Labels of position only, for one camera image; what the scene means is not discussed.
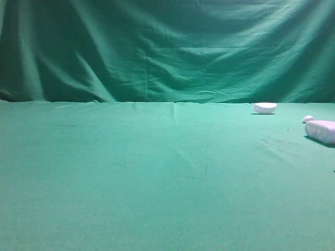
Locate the small white round object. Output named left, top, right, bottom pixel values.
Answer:
left=302, top=115, right=314, bottom=123

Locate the white rectangular box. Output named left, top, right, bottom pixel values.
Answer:
left=305, top=120, right=335, bottom=144

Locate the white earphone case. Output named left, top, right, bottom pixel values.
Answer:
left=252, top=102, right=277, bottom=115

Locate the green backdrop curtain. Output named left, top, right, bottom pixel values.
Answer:
left=1, top=1, right=334, bottom=103

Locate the green tablecloth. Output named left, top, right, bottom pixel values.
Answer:
left=1, top=101, right=334, bottom=250

